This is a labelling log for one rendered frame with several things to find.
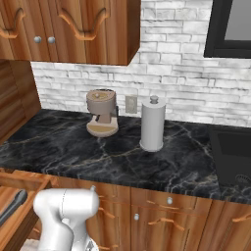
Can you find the white paper towel roll holder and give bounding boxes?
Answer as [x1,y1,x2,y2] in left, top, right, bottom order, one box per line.
[138,94,168,153]

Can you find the black framed window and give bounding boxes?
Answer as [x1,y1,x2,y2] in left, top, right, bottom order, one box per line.
[203,0,251,60]

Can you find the beige coffee machine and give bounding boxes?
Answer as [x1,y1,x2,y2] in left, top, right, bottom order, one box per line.
[85,88,121,138]

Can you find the open wooden drawer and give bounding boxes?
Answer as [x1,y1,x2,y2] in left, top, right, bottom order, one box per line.
[0,169,55,251]

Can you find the wooden upper cabinet door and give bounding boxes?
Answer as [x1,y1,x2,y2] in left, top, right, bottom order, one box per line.
[43,0,129,67]
[0,0,46,62]

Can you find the black sink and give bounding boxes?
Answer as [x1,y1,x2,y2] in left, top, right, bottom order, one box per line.
[208,125,251,198]

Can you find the wooden drawer front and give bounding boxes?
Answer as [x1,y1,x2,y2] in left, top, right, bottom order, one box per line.
[51,176,132,212]
[129,186,214,218]

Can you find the tall wooden cabinet side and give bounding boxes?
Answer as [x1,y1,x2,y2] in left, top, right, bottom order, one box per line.
[0,59,43,145]

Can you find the wooden lower cabinet door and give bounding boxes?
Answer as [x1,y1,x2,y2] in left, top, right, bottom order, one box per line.
[85,204,132,251]
[197,198,251,251]
[129,205,205,251]

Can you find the wooden cabinet door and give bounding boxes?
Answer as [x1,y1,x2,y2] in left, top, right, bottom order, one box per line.
[197,198,251,251]
[0,0,46,62]
[43,0,129,67]
[85,204,132,251]
[129,205,205,251]

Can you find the beige wall outlet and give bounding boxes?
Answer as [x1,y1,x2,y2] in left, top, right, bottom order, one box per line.
[125,94,139,115]

